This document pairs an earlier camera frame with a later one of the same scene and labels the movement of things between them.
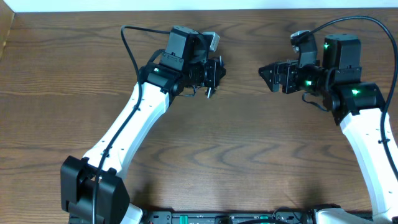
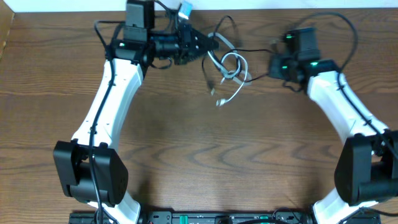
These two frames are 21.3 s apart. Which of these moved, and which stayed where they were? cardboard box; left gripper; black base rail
Moved: left gripper
Stayed: cardboard box; black base rail
